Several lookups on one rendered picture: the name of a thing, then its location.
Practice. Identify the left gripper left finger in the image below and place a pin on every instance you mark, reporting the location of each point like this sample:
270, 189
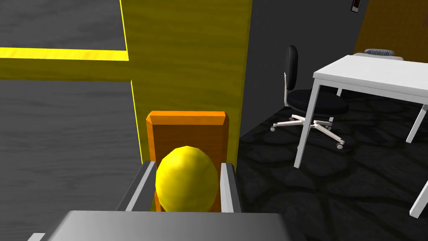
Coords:
138, 192

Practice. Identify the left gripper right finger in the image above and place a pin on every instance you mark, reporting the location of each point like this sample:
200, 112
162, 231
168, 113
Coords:
229, 190

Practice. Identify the yellow door knob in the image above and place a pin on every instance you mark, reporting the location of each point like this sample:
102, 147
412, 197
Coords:
185, 180

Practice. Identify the black office chair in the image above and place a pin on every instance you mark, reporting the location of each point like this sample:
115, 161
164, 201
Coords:
316, 102

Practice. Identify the yellow and grey door leaf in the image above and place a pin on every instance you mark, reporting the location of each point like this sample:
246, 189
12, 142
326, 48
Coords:
187, 57

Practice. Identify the white table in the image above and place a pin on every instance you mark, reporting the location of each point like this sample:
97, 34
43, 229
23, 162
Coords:
371, 72

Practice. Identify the dark framed wall picture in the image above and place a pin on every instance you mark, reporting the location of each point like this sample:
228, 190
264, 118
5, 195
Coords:
356, 5

